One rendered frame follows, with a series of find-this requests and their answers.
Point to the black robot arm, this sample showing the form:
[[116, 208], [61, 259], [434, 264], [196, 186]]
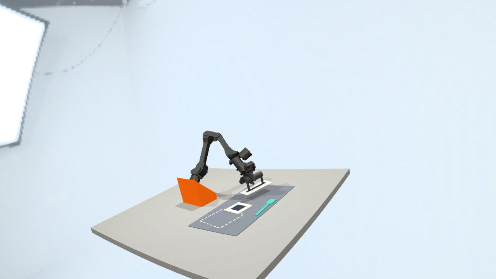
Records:
[[201, 168]]

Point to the grey rectangular mat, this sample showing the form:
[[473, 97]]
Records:
[[232, 223]]

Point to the cream square tile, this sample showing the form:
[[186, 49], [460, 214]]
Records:
[[238, 208]]

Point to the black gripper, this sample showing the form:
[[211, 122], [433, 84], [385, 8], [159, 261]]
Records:
[[245, 170]]

